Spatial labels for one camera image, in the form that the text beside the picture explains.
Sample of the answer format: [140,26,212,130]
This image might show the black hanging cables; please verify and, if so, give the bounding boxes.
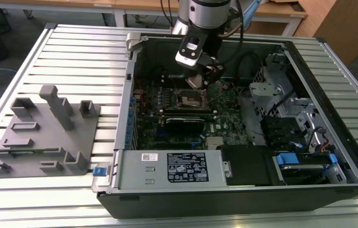
[158,0,180,27]

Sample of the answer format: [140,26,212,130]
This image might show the silver chipset heatsink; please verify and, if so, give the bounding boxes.
[205,136,225,146]

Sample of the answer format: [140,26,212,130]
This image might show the tan cable conduit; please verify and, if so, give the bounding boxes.
[219,19,243,38]

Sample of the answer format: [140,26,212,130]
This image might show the silver wrist camera black face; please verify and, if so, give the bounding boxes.
[174,35,205,70]

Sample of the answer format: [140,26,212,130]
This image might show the looped thick black cable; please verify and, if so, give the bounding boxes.
[236,51,263,84]

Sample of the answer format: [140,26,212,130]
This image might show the black CPU socket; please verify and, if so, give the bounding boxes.
[173,88,212,111]

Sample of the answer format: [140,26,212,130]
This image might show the green motherboard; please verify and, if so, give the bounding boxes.
[132,78,255,151]

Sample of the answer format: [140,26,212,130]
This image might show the wooden cabinet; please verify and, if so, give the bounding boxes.
[293,0,358,65]

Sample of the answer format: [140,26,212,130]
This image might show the grey plastic parts rack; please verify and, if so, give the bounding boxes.
[0,85,101,179]

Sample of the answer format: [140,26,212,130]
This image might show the pale blue teach pendant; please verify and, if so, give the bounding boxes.
[240,0,263,27]

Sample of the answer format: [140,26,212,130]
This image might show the black open PC case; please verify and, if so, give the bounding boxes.
[90,32,358,220]

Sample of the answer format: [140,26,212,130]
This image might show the black graphics card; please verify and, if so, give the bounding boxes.
[164,117,207,136]

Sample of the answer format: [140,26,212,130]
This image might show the black drive cage cable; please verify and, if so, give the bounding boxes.
[267,87,293,118]

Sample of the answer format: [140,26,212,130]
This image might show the blue disk carrier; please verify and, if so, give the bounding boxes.
[275,153,337,186]

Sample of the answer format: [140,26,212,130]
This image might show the grey power supply unit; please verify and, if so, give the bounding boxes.
[110,149,232,190]

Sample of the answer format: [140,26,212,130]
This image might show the wooden desk white frame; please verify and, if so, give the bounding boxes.
[114,0,308,37]
[2,0,125,28]

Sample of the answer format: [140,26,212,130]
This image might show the black camera cable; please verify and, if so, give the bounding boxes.
[215,0,245,66]

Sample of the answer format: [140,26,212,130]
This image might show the black plastic fan holder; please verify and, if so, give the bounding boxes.
[259,116,303,147]

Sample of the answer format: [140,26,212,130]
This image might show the black plastic air shroud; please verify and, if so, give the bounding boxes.
[221,144,287,186]

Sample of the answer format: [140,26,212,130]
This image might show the coloured power wires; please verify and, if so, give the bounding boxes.
[317,142,333,154]

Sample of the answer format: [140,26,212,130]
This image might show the grey case release handle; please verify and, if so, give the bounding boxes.
[124,32,144,57]

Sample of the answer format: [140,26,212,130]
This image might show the black RAM slot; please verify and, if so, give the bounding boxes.
[164,108,213,114]

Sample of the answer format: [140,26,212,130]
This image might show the small square silver CPU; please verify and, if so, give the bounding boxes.
[185,74,205,90]

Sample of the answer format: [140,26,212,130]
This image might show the grey metal drive cage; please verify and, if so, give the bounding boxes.
[248,53,293,119]

